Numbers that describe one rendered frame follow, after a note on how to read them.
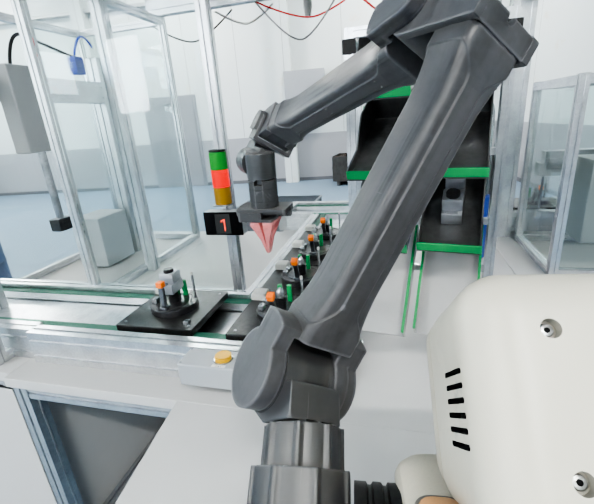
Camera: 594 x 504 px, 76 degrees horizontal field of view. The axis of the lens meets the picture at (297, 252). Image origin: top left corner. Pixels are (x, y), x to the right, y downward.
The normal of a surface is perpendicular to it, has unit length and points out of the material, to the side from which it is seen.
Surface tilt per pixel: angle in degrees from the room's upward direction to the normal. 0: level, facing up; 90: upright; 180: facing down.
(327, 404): 54
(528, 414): 48
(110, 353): 90
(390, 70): 144
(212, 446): 0
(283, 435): 41
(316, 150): 90
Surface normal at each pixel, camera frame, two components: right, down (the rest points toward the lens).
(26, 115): 0.97, 0.02
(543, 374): -0.15, -0.38
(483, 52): 0.35, 0.32
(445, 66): -0.87, -0.18
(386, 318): -0.34, -0.43
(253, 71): -0.13, 0.34
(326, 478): 0.44, -0.47
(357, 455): -0.07, -0.94
